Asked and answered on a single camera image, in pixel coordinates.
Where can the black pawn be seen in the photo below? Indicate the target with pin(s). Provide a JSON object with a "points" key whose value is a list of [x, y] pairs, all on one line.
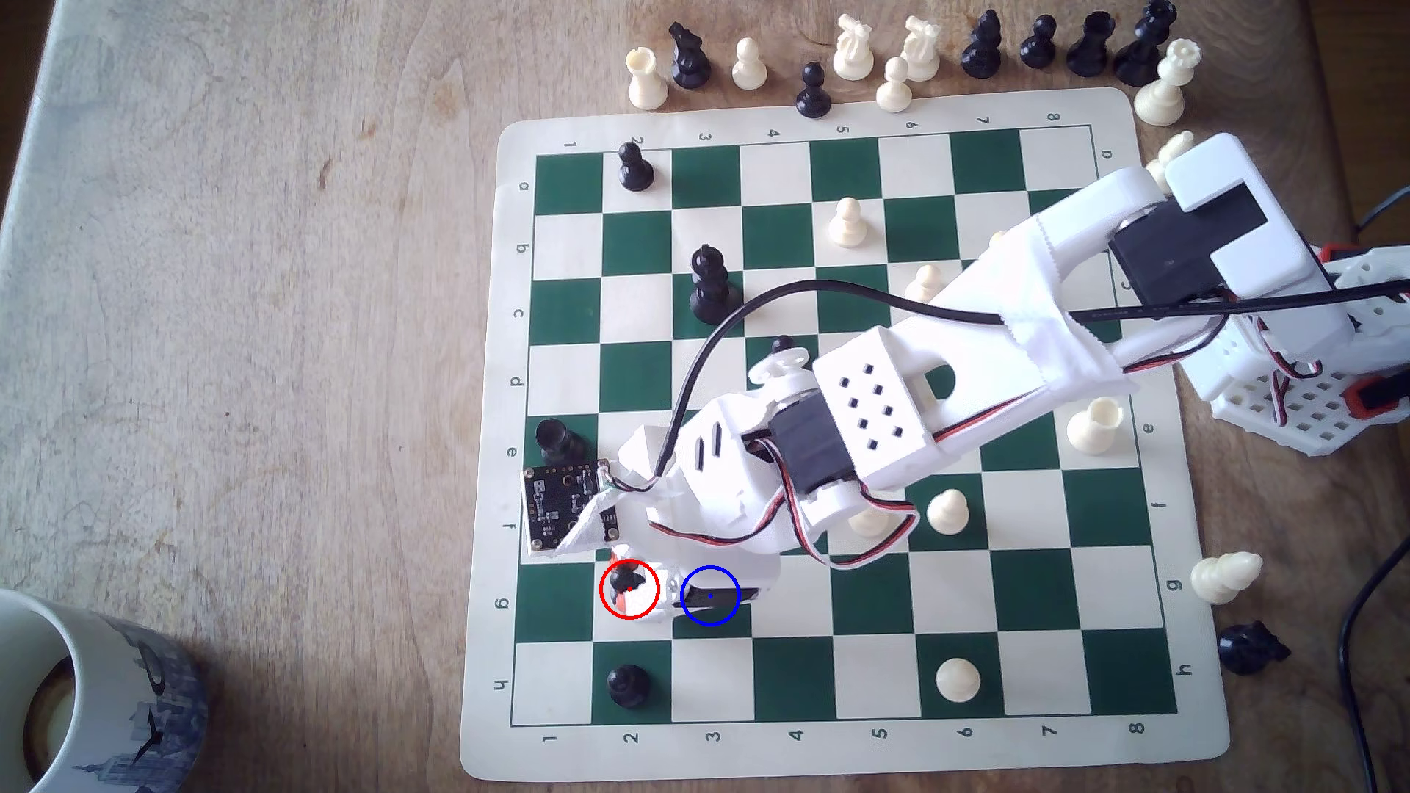
{"points": [[629, 576], [783, 344], [813, 93], [635, 169], [1038, 42], [629, 685]]}

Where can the white pawn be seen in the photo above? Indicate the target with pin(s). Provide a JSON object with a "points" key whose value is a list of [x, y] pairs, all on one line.
{"points": [[870, 525], [957, 680], [847, 224], [749, 66], [947, 511], [893, 86], [925, 283]]}

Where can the black queen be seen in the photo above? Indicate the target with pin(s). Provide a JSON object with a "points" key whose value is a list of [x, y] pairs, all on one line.
{"points": [[1146, 44]]}

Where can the white knight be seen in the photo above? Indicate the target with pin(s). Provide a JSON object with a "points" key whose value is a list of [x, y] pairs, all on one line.
{"points": [[853, 50], [921, 50]]}

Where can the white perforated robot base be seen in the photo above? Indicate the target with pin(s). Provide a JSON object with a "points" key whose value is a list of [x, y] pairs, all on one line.
{"points": [[1300, 413]]}

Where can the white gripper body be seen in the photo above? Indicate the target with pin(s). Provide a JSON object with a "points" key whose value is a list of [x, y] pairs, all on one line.
{"points": [[723, 596]]}

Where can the white chess piece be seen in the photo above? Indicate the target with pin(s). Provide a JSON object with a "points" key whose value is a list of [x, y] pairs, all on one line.
{"points": [[1170, 152]]}

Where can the white queen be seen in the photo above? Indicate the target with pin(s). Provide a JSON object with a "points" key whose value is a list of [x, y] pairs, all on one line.
{"points": [[1163, 94]]}

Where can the black rook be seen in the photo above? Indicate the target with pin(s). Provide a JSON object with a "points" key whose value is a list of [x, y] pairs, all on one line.
{"points": [[1091, 46], [559, 441]]}

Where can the printed ceramic mug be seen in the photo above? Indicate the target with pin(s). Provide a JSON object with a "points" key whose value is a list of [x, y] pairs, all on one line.
{"points": [[110, 705]]}

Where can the white tape wrap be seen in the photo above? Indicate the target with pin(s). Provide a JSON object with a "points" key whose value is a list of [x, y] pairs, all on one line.
{"points": [[1046, 319]]}

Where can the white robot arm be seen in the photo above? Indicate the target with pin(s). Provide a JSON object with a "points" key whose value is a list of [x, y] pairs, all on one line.
{"points": [[980, 352]]}

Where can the black knight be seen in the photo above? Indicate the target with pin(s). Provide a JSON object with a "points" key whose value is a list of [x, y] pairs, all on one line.
{"points": [[690, 57], [1253, 647]]}

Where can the red black base clip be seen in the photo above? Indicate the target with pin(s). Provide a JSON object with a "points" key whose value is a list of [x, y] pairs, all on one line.
{"points": [[1383, 394]]}

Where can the black camera circuit board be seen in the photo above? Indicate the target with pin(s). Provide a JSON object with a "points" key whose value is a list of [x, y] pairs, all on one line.
{"points": [[560, 507]]}

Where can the white rook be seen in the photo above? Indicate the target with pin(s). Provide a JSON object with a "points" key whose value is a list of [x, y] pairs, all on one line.
{"points": [[647, 79], [1094, 427]]}

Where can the black bishop on board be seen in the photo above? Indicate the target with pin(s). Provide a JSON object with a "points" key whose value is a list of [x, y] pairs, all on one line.
{"points": [[714, 289]]}

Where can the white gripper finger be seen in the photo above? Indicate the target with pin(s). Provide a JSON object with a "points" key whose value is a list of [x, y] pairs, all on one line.
{"points": [[652, 556], [733, 570]]}

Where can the white bishop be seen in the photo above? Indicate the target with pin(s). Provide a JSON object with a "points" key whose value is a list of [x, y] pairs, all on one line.
{"points": [[1225, 576]]}

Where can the green white chess mat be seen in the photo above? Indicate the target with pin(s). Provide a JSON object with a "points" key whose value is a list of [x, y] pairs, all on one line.
{"points": [[573, 661]]}

